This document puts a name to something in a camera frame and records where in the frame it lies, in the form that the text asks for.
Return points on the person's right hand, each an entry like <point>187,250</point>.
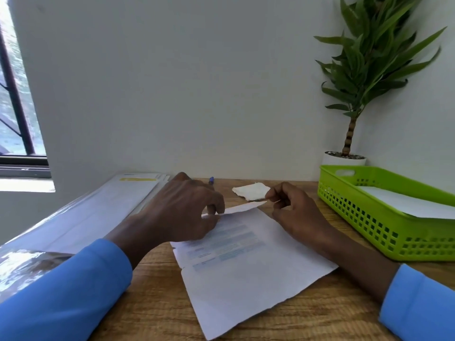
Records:
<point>302,216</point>

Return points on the person's left hand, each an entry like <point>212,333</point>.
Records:
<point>177,209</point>

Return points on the person's right thumb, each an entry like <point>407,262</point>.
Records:
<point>280,209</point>

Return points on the person's left thumb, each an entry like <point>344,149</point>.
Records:
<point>202,227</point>

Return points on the white printed paper sheet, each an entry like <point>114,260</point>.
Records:
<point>248,273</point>

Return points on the person's left forearm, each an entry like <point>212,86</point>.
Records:
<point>64,291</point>

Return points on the person's right forearm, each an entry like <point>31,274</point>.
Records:
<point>408,301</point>

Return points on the crumpled white tissue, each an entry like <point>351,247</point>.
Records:
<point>251,191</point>

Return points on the white paper with yellow strip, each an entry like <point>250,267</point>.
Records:
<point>138,184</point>

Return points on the white plant pot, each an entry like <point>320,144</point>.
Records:
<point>343,161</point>

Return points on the green plastic basket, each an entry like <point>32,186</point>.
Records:
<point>373,227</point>

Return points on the clear plastic document folder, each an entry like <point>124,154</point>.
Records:
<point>89,220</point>

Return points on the blank white paper sheet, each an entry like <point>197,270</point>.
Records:
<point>408,204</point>

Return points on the green leafy plant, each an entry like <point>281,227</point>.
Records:
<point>369,60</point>

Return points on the dark window frame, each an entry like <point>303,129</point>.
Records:
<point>17,138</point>

